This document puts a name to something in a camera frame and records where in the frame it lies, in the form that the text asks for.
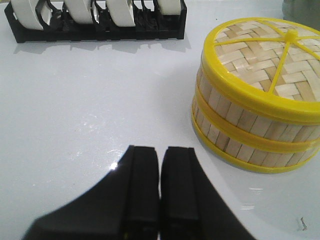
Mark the bamboo steamer basket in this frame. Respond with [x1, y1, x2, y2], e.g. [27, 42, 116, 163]
[192, 66, 320, 154]
[191, 111, 319, 174]

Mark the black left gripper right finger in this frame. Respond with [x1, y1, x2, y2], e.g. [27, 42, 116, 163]
[160, 146, 254, 240]

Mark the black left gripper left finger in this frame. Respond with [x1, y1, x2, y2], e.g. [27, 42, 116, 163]
[23, 145, 159, 240]

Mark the black bowl rack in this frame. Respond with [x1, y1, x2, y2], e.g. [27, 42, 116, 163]
[4, 0, 187, 43]

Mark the grey electric cooking pot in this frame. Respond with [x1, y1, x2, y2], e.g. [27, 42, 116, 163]
[282, 0, 320, 31]

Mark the woven bamboo steamer lid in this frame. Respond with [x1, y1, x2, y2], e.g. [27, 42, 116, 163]
[201, 17, 320, 125]

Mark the white bowl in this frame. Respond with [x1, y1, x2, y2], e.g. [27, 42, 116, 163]
[63, 0, 93, 25]
[11, 0, 52, 30]
[158, 0, 181, 16]
[106, 0, 136, 27]

